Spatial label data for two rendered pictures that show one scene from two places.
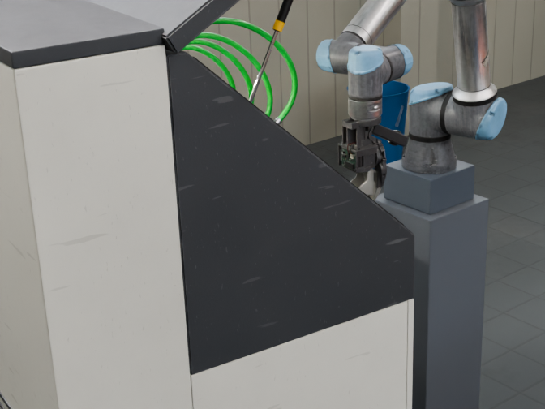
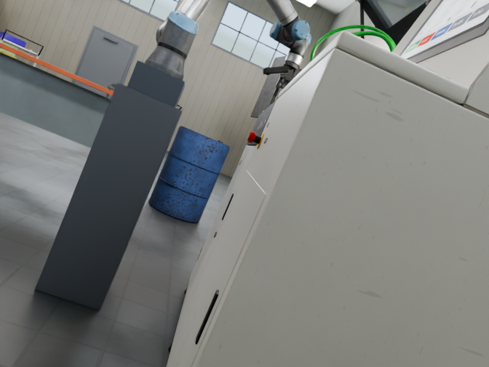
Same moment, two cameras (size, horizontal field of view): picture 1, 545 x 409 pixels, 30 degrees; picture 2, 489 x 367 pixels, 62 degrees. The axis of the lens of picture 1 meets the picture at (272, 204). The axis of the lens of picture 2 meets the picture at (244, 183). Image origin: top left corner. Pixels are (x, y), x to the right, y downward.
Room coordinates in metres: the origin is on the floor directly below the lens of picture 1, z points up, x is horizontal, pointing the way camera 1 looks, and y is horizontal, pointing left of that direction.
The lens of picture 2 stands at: (3.86, 0.65, 0.75)
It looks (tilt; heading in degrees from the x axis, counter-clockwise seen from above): 4 degrees down; 207
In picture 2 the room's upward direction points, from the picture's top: 23 degrees clockwise
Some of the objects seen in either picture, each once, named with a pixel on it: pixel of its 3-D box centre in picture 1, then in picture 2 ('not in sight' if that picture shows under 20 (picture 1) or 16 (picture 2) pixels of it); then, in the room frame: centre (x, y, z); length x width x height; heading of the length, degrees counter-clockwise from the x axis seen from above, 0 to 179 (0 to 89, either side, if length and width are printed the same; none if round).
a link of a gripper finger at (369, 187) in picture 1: (368, 188); not in sight; (2.16, -0.22, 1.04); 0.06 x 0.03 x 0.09; 121
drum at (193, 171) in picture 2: not in sight; (189, 173); (0.81, -1.43, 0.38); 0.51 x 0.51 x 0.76
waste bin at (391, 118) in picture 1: (375, 122); not in sight; (5.26, -0.57, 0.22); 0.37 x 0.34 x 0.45; 128
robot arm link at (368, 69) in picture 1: (366, 72); (300, 44); (2.18, -0.22, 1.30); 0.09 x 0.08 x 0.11; 142
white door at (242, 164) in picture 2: not in sight; (219, 221); (2.38, -0.13, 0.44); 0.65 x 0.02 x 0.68; 31
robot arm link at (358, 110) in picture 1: (366, 107); (293, 60); (2.17, -0.22, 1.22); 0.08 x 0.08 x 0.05
